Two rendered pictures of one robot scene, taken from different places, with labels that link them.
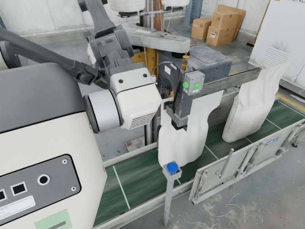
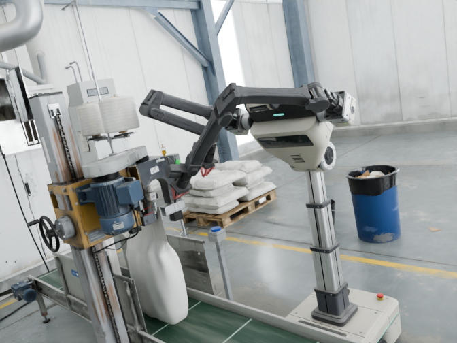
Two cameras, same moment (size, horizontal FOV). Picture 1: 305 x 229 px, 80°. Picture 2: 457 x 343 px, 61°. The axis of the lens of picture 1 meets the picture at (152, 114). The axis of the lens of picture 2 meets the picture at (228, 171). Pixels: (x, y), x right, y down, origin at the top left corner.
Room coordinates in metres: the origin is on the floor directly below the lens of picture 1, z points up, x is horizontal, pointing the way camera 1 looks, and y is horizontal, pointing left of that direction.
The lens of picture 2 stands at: (1.14, 2.01, 1.60)
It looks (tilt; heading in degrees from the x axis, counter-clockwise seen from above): 11 degrees down; 251
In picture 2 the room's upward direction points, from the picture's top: 11 degrees counter-clockwise
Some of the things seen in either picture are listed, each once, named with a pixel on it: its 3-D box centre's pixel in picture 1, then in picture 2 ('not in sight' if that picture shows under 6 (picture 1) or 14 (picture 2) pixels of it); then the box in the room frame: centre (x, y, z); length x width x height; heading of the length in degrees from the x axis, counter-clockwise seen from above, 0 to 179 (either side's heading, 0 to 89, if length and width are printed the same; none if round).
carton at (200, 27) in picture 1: (204, 27); not in sight; (5.58, -1.50, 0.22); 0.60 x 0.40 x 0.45; 128
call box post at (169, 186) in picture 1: (167, 204); (230, 298); (0.56, -0.11, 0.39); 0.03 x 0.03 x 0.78; 26
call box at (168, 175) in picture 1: (171, 171); (217, 235); (0.56, -0.11, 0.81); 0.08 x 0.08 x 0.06; 26
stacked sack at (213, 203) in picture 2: not in sight; (222, 196); (-0.33, -2.73, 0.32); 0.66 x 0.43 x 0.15; 28
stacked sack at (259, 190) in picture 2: not in sight; (252, 190); (-0.88, -3.01, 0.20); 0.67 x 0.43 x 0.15; 26
